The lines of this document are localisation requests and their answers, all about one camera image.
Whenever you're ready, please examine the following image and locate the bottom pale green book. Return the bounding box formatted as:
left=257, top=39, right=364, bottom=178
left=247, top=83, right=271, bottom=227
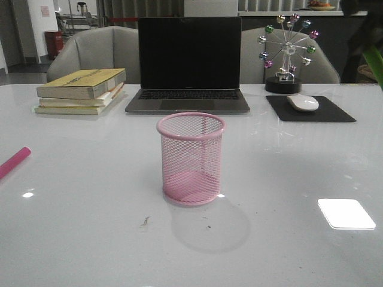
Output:
left=34, top=92, right=121, bottom=115

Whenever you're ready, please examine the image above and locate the pink mesh pen holder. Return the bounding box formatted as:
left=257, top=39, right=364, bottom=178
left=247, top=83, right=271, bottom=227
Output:
left=156, top=112, right=226, bottom=206

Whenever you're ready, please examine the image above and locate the white computer mouse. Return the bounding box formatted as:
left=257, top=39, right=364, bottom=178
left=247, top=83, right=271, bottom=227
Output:
left=287, top=94, right=319, bottom=112

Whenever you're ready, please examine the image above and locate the top yellow book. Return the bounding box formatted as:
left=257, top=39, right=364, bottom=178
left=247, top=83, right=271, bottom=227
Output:
left=37, top=68, right=126, bottom=99

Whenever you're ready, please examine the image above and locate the grey open laptop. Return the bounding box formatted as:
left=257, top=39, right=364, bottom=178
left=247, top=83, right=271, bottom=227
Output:
left=125, top=16, right=250, bottom=114

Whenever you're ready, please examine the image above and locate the green marker pen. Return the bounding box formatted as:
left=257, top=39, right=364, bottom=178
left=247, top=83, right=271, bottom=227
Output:
left=363, top=45, right=382, bottom=88

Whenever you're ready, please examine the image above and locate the grey armchair right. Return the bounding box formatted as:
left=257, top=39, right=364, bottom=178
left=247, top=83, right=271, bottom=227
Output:
left=240, top=28, right=340, bottom=84

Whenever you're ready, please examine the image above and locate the grey armchair left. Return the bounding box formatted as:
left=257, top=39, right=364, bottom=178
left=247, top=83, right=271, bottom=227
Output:
left=47, top=26, right=141, bottom=84

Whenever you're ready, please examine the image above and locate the ferris wheel desk ornament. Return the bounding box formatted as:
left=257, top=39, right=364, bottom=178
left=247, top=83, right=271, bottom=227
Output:
left=257, top=13, right=319, bottom=94

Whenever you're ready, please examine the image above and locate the fruit bowl on counter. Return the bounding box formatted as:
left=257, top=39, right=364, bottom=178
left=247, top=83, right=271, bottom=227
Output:
left=308, top=0, right=335, bottom=11

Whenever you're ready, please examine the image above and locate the grey armchair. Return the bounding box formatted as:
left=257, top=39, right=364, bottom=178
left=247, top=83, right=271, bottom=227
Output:
left=47, top=26, right=141, bottom=84
left=240, top=28, right=340, bottom=84

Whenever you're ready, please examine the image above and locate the black mouse pad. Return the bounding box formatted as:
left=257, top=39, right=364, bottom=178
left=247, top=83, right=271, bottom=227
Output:
left=266, top=95, right=356, bottom=123

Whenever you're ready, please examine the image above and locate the red bin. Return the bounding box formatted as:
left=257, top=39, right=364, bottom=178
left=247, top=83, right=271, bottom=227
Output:
left=44, top=30, right=63, bottom=60

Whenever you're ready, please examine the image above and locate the pink marker pen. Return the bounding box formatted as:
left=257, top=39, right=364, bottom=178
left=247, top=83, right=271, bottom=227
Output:
left=0, top=146, right=31, bottom=179

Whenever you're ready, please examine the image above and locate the middle cream book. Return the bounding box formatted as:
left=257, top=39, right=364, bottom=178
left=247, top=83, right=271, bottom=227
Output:
left=39, top=83, right=124, bottom=107

